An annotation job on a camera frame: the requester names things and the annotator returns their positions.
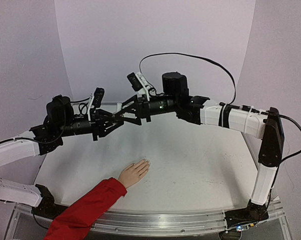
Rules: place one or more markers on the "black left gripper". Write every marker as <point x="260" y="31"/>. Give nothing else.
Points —
<point x="96" y="125"/>

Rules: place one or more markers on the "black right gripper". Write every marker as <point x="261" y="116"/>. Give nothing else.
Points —
<point x="142" y="107"/>

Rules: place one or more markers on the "white nail polish cap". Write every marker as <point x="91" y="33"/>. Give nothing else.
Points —
<point x="118" y="106"/>

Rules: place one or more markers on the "red sleeved forearm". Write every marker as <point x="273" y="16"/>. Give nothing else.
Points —
<point x="76" y="221"/>

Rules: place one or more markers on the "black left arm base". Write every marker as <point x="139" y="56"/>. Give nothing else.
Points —
<point x="47" y="207"/>

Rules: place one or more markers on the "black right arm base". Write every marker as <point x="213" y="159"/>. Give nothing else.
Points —
<point x="251" y="214"/>

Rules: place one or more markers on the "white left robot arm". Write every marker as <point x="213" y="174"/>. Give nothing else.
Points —
<point x="60" y="121"/>

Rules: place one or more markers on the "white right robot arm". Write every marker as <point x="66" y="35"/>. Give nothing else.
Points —
<point x="200" y="110"/>

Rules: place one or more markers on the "mannequin hand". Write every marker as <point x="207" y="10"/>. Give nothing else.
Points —
<point x="133" y="173"/>

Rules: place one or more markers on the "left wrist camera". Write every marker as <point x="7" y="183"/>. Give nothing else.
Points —
<point x="95" y="102"/>

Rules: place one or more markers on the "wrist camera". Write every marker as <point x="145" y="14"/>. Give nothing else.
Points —
<point x="139" y="83"/>
<point x="95" y="102"/>

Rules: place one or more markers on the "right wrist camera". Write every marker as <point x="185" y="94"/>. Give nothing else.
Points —
<point x="139" y="83"/>

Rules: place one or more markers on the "aluminium table edge rail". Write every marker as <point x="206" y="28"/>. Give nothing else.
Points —
<point x="186" y="225"/>

